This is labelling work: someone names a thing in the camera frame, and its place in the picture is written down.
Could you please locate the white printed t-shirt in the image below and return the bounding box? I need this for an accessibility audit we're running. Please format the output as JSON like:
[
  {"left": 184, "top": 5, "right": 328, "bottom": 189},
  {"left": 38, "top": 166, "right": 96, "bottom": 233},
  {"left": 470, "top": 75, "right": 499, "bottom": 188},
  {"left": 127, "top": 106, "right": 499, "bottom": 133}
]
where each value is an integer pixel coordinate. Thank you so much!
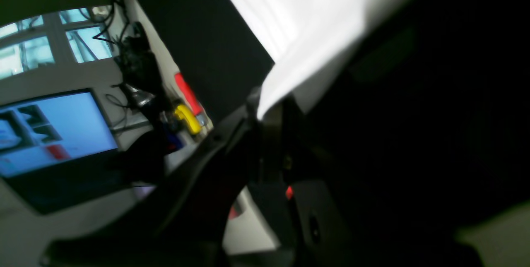
[{"left": 230, "top": 0, "right": 408, "bottom": 120}]

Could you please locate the computer monitor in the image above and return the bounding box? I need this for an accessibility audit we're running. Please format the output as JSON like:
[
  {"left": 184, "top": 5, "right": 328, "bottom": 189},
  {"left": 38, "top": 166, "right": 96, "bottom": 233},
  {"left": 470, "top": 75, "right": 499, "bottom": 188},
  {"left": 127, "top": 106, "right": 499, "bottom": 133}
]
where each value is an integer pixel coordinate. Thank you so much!
[{"left": 0, "top": 89, "right": 129, "bottom": 215}]

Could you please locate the red tool on shelf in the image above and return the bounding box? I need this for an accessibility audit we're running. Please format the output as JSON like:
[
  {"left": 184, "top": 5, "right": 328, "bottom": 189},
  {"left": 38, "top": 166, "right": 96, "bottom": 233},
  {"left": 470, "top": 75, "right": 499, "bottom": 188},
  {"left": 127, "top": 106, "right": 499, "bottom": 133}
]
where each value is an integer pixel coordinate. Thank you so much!
[{"left": 174, "top": 72, "right": 204, "bottom": 115}]

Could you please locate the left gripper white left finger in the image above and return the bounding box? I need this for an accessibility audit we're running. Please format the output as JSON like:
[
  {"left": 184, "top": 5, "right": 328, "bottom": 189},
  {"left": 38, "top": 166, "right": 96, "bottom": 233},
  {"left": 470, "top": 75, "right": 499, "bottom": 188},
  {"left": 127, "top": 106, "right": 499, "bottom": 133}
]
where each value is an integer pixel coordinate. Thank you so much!
[{"left": 41, "top": 87, "right": 265, "bottom": 267}]

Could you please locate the yellow tool on shelf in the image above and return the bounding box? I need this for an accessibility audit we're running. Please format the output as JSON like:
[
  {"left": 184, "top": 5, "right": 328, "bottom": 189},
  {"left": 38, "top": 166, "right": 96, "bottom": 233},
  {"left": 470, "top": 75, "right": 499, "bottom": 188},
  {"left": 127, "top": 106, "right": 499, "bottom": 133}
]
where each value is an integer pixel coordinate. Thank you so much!
[{"left": 174, "top": 103, "right": 202, "bottom": 135}]

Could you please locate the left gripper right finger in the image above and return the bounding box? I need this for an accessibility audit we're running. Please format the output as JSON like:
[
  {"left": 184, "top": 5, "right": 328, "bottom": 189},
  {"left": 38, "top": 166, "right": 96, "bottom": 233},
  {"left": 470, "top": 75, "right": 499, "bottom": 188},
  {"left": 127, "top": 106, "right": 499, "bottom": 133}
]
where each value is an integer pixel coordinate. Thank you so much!
[{"left": 257, "top": 99, "right": 369, "bottom": 267}]

